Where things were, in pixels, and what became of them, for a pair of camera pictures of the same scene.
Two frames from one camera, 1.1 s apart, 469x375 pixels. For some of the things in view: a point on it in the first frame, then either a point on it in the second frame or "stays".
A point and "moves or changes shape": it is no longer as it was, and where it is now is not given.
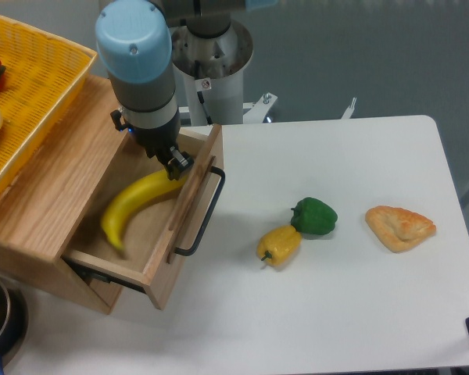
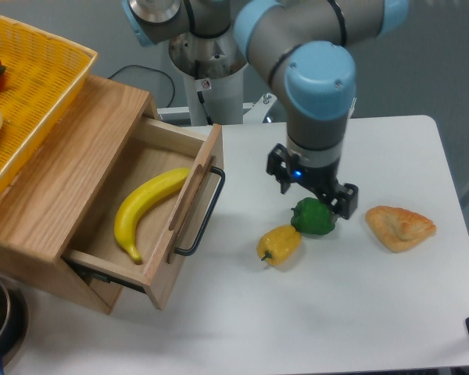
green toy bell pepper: x=312 y=216 stays
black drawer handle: x=209 y=216 stays
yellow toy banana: x=131 y=194 moves or changes shape
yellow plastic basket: x=44 y=76 stays
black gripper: x=157 y=141 → x=284 y=167
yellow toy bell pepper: x=280 y=245 stays
